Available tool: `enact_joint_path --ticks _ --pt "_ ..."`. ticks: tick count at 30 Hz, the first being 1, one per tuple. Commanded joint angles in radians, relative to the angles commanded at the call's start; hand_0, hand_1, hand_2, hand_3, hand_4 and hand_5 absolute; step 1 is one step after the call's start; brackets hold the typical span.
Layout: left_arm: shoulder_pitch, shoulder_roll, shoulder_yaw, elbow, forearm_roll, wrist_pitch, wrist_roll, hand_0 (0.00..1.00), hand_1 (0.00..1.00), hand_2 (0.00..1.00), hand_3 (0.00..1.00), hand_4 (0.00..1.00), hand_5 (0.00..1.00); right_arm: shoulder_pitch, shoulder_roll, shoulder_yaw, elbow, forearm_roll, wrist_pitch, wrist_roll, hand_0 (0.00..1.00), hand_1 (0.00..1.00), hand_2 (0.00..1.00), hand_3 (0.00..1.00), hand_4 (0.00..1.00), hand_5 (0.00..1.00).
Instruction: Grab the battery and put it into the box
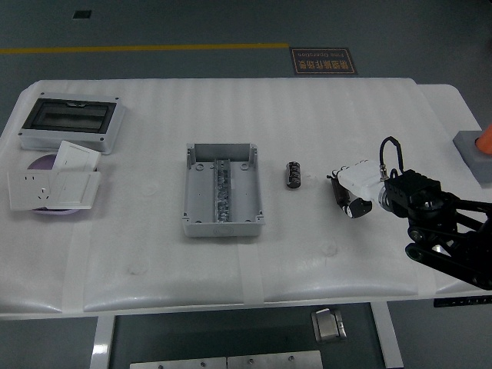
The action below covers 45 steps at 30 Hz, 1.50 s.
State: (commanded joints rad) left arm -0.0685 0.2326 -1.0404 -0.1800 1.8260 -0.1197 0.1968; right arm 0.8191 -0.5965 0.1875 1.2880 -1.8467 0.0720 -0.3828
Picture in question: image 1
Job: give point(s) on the grey block base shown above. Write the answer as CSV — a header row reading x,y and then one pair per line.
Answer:
x,y
467,155

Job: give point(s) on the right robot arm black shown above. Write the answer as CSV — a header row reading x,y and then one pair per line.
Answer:
x,y
423,194

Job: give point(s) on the white table leg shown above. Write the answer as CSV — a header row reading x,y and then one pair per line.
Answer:
x,y
388,338
102,342

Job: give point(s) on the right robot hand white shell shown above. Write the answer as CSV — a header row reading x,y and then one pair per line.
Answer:
x,y
359,178

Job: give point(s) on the silver metal floor hatch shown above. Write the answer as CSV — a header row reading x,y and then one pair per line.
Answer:
x,y
328,324

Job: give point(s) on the white switch panel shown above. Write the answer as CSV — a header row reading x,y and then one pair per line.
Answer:
x,y
77,189
77,155

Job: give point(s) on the black table control panel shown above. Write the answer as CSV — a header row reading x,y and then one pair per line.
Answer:
x,y
461,301

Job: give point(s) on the black cylindrical battery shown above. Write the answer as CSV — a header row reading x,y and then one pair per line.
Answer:
x,y
293,175

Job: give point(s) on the grey open junction box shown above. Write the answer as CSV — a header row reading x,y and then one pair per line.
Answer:
x,y
200,200

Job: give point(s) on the white tape strip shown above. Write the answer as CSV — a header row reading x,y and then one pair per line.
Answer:
x,y
75,269
426,284
251,274

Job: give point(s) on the grey distribution box dark cover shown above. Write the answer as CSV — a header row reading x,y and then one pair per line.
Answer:
x,y
65,115

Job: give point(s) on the dark floor socket cover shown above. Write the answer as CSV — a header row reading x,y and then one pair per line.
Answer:
x,y
82,14

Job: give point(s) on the purple round plate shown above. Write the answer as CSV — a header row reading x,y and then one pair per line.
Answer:
x,y
41,163

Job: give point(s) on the metal mounting rail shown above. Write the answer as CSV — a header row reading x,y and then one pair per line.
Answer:
x,y
223,192

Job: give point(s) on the white foam mat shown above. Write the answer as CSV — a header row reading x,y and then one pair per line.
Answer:
x,y
153,115

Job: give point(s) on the brown floor sign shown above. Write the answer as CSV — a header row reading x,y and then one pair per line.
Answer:
x,y
323,61

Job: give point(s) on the white wall socket panel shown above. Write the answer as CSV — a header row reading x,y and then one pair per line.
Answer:
x,y
23,188

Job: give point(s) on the grey metal floor plate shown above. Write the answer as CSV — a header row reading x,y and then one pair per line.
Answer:
x,y
274,361
177,363

